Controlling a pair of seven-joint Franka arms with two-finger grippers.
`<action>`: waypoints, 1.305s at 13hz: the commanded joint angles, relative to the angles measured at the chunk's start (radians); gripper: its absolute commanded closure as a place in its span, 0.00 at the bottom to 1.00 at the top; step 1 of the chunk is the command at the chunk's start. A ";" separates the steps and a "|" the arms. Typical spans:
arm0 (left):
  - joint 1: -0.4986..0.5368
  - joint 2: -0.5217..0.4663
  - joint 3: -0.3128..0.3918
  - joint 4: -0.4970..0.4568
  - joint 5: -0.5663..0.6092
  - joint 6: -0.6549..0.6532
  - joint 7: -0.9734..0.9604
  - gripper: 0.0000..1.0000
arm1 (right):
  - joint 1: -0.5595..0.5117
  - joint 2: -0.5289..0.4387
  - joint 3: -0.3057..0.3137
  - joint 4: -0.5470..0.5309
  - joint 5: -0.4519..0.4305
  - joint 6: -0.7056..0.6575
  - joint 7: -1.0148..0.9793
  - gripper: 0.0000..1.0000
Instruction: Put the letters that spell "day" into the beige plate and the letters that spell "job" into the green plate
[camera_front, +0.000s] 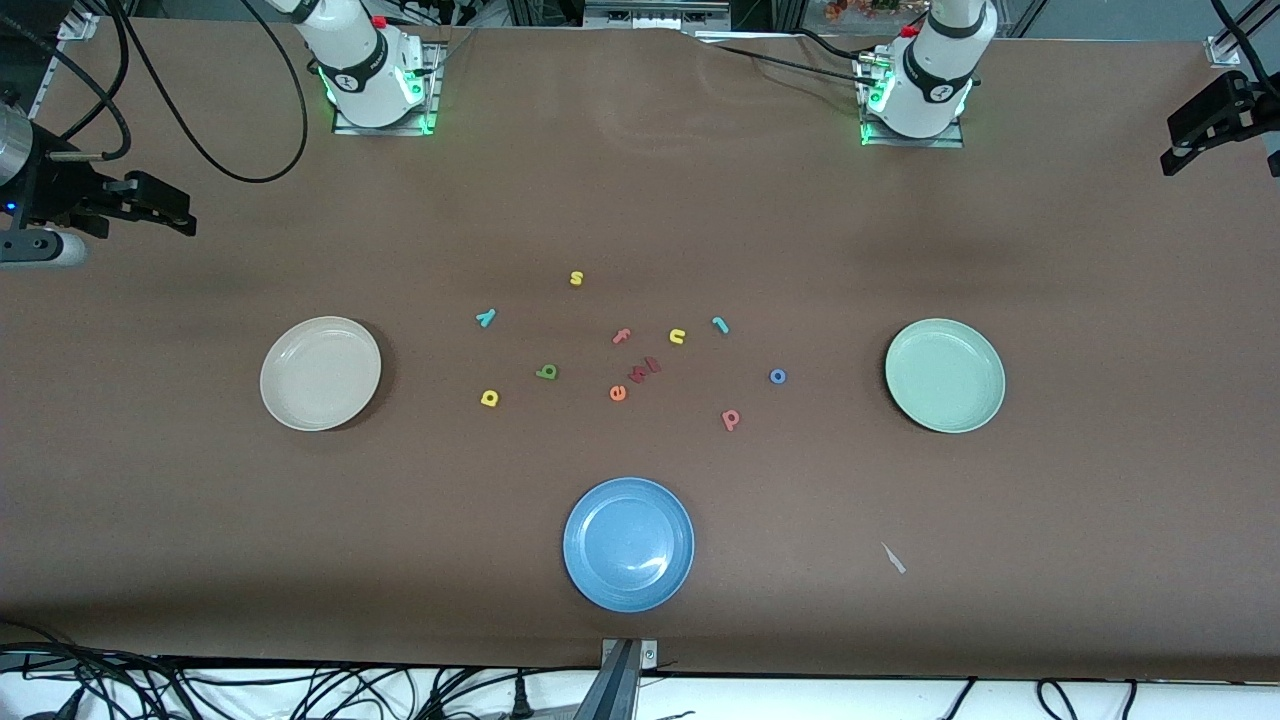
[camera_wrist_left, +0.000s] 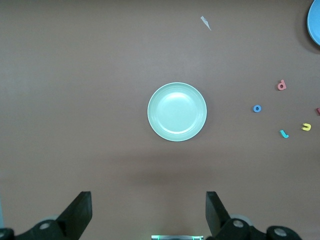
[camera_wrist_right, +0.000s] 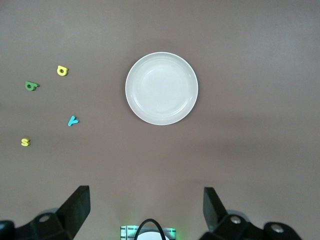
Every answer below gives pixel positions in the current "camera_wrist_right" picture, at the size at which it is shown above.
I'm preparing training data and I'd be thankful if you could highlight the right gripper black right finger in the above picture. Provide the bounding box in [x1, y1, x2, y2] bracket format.
[201, 186, 301, 240]

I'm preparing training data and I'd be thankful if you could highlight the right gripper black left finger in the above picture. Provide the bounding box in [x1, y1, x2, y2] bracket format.
[0, 185, 91, 240]

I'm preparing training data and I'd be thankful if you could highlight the teal foam letter y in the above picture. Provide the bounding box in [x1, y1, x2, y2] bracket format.
[67, 115, 80, 127]

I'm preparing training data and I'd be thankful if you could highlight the green foam letter g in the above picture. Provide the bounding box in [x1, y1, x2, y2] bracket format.
[24, 80, 40, 92]

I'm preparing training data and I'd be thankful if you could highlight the yellow foam letter a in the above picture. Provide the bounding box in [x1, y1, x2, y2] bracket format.
[56, 65, 69, 77]

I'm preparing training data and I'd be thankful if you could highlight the brown table cover sheet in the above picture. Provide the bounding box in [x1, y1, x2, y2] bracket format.
[0, 0, 320, 240]

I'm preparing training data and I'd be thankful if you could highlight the beige plate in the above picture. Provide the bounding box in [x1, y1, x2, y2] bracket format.
[124, 51, 199, 126]

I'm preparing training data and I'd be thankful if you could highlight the metal arm base mount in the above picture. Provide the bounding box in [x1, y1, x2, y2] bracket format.
[120, 225, 177, 240]

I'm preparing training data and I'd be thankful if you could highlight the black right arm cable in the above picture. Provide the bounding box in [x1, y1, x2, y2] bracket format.
[136, 218, 166, 240]

